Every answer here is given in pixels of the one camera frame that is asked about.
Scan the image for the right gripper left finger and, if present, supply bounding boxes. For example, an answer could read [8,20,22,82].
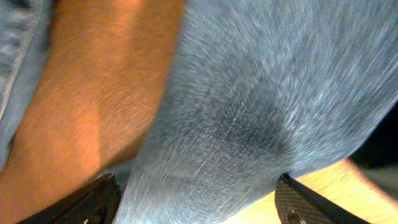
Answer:
[18,174,121,224]

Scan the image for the blue denim jeans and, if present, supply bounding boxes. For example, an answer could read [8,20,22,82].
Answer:
[1,0,397,223]

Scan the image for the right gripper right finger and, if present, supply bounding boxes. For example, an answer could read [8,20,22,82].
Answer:
[274,174,370,224]

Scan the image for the black garment with red trim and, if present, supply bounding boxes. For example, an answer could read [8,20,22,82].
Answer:
[349,103,397,169]

